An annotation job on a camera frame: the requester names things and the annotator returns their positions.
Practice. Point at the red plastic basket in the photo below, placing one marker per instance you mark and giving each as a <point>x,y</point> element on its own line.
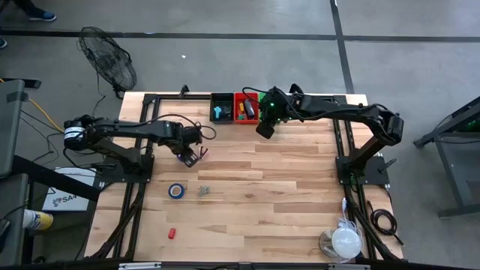
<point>256,112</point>

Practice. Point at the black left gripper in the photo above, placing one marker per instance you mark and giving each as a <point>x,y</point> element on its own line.
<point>187,148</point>

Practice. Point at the teal staple remover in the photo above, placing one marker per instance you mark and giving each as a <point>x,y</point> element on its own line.
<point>217,111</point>

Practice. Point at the green plastic basket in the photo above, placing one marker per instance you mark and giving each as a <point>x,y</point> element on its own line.
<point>261,98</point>

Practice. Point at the black floor fan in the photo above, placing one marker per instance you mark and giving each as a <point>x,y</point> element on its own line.
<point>108,60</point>

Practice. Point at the gray round disc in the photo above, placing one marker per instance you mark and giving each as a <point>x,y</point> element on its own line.
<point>325,242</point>

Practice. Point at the white dome lamp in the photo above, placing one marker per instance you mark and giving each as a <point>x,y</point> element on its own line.
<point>347,243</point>

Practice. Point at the yellow stapler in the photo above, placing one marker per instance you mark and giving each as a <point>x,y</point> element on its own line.
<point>242,107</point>

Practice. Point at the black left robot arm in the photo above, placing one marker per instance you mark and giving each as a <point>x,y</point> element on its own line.
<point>123,129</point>

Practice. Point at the black metal beam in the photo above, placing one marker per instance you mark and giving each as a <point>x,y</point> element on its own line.
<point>56,180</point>

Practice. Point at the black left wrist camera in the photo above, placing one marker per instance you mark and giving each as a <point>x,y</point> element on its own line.
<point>195,135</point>

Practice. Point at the gray equipment case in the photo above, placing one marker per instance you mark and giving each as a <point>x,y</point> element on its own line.
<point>13,195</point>
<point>11,127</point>

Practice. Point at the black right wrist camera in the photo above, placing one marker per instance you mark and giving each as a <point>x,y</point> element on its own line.
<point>265,130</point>

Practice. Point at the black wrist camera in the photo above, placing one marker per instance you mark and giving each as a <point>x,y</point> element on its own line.
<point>265,130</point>
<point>195,135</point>

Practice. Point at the black table edge clamp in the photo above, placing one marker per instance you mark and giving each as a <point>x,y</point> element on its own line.
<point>296,89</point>
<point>184,90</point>

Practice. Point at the gray staple remover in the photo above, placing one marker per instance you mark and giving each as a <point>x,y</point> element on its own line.
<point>226,110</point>

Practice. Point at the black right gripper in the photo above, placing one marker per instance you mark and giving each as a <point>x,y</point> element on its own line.
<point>277,107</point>

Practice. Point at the person's shoe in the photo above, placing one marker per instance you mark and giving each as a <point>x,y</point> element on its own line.
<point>43,15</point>

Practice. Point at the gray metal workbench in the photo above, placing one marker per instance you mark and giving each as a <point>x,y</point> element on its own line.
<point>461,172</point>

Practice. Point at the small red stapler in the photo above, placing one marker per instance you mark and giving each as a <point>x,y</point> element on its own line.
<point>171,233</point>

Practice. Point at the person's leg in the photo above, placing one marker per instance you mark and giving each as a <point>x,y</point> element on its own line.
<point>24,4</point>

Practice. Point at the blue tape roll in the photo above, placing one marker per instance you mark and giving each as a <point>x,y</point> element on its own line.
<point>170,191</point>

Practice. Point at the black plastic basket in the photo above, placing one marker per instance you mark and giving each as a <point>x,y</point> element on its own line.
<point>213,98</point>

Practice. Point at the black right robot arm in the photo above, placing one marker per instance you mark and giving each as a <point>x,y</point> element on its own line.
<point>337,110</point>

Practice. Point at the white printed sign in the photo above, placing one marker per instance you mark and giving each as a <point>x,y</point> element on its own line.
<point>71,198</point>

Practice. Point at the yellow white spray can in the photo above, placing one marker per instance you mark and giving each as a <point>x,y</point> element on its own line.
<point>39,220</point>

